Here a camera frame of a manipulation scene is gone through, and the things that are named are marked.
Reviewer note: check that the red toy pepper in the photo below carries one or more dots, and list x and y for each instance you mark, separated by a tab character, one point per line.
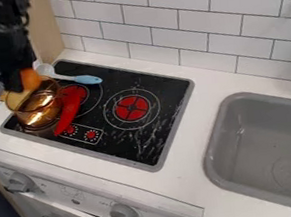
69	108

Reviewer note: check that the toy sink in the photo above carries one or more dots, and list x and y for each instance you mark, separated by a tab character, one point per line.
266	151

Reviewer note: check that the copper pot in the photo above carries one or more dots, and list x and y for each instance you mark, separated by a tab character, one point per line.
40	110

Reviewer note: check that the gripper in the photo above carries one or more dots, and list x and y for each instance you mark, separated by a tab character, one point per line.
8	54

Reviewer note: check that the blue and white spoon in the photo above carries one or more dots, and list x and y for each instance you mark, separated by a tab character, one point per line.
87	79

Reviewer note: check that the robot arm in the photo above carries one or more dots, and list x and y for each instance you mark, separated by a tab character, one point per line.
5	9

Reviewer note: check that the orange toy tomato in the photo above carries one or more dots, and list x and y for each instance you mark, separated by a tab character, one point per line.
30	79

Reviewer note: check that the toy stove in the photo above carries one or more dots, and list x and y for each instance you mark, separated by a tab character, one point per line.
155	129

